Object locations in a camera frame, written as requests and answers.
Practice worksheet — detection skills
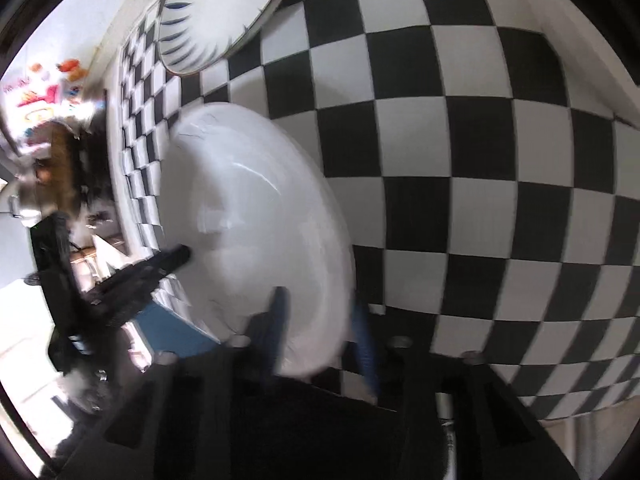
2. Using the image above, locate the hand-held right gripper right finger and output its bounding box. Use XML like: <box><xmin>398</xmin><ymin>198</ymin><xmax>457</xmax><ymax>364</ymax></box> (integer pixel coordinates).
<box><xmin>352</xmin><ymin>304</ymin><xmax>581</xmax><ymax>480</ymax></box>

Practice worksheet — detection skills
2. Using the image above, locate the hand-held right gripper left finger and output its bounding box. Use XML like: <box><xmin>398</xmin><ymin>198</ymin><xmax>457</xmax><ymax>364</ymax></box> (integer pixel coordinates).
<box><xmin>85</xmin><ymin>287</ymin><xmax>291</xmax><ymax>480</ymax></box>

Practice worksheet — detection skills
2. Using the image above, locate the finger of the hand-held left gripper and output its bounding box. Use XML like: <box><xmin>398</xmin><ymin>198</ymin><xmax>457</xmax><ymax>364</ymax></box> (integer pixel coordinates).
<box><xmin>92</xmin><ymin>245</ymin><xmax>191</xmax><ymax>327</ymax></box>

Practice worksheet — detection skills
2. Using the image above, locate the large white plate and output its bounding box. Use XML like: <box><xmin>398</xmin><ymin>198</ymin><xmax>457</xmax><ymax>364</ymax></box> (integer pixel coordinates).
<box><xmin>156</xmin><ymin>102</ymin><xmax>356</xmax><ymax>378</ymax></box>

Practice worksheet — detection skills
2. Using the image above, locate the blue leaf pattern plate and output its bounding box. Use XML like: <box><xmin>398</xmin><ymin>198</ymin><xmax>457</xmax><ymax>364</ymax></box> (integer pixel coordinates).
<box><xmin>154</xmin><ymin>0</ymin><xmax>301</xmax><ymax>75</ymax></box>

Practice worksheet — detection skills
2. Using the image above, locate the blue flat object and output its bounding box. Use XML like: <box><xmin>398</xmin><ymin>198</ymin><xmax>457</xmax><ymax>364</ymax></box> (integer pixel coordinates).
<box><xmin>135</xmin><ymin>300</ymin><xmax>221</xmax><ymax>361</ymax></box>

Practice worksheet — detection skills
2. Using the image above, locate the black white checkered mat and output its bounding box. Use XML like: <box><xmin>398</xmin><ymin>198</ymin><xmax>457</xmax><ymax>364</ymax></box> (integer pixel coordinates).
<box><xmin>117</xmin><ymin>0</ymin><xmax>640</xmax><ymax>421</ymax></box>

